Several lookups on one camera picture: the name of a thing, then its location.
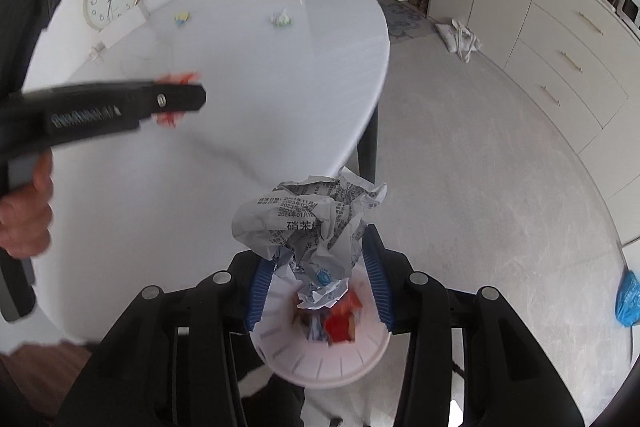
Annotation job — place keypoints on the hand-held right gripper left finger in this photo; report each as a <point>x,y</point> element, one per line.
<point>260,293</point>

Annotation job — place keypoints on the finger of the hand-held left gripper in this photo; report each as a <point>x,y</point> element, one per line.
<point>175,98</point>

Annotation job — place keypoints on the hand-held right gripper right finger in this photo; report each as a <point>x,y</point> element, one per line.
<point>377,279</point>

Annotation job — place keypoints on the orange-red paper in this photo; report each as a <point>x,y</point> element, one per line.
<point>170,119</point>

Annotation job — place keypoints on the grey printed paper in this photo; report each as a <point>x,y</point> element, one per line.
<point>300,222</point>

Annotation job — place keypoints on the white round trash bin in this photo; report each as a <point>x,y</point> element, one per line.
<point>320,367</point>

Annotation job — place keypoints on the person's left hand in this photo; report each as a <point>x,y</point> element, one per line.
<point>27,222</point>

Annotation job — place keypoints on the yellow blue crumpled paper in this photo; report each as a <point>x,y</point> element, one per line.
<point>182,18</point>

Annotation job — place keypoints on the white paper card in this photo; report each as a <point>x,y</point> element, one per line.
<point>131,23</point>

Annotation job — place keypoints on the dark pants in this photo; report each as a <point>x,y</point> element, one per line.
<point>275,402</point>

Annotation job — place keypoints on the black table leg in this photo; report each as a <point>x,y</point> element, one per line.
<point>369,147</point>

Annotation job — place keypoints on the grey patterned rug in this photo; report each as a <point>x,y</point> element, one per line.
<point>405,19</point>

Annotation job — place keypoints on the blue plastic bag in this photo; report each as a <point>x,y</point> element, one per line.
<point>629,299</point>

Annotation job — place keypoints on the white tote bag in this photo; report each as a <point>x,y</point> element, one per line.
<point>460,39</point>

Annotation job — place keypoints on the beige drawer cabinet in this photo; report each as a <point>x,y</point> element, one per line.
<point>570,72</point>

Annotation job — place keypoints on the white microwave oven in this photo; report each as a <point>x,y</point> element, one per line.
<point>630,7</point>

